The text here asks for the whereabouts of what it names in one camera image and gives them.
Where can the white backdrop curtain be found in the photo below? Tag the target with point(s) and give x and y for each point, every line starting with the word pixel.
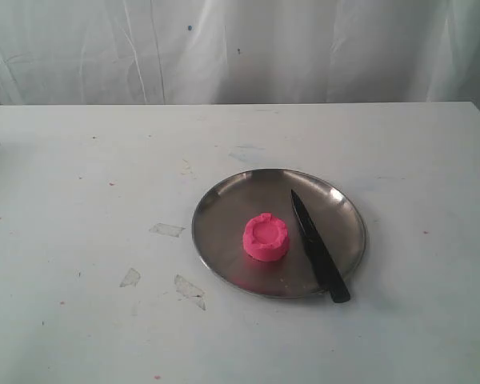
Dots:
pixel 185 52

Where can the pink dough piece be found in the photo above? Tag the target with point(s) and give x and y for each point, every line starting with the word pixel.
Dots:
pixel 266 238

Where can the clear tape piece upper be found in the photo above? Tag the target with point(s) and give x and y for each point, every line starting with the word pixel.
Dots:
pixel 167 230

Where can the clear tape piece left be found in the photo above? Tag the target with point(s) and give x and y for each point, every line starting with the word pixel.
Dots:
pixel 131 278

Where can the black knife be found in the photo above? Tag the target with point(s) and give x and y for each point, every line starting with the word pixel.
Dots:
pixel 325 271

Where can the clear tape piece lower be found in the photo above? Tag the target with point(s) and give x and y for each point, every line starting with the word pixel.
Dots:
pixel 190 291

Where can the clear tape piece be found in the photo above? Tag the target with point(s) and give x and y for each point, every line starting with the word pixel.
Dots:
pixel 167 230
pixel 190 291
pixel 131 278

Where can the round steel plate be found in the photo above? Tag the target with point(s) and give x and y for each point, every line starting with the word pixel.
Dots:
pixel 222 214

